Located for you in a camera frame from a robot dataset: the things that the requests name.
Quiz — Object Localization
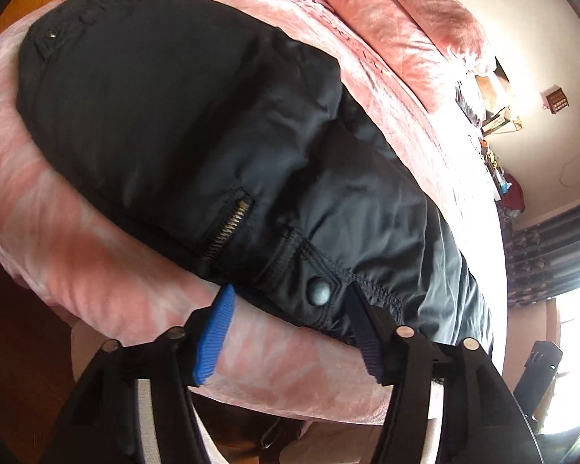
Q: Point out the dark patterned pillow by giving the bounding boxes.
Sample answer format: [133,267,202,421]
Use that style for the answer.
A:
[457,77,487,126]

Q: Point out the dark patterned curtain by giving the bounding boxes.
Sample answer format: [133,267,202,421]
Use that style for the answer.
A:
[505,200,580,310]

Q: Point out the black pants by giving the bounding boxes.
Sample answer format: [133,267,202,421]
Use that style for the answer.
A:
[17,0,494,353]

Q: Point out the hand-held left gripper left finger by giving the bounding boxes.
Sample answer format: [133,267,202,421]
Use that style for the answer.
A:
[41,284,237,464]

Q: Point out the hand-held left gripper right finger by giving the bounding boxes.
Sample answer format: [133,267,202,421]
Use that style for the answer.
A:
[343,281,537,464]

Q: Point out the small brown wall ornament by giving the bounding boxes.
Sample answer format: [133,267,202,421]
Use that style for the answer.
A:
[544,88,570,114]

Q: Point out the pink pillows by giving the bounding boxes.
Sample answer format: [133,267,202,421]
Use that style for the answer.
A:
[309,0,498,112]

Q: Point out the red cloth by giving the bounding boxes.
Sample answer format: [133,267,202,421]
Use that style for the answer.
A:
[503,174,527,213]

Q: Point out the wooden bedside shelf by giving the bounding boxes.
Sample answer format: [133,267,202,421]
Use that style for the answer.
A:
[481,55,523,136]

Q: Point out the pink leaf-print bed sheet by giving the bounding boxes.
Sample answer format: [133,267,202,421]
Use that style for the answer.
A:
[0,0,508,421]

